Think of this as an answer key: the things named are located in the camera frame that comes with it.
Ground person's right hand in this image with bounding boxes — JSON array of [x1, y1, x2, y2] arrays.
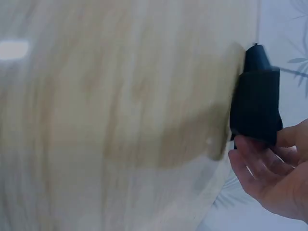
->
[[228, 119, 308, 221]]

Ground black bottle-shaped object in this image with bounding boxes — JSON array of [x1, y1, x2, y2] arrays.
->
[[229, 43, 283, 147]]

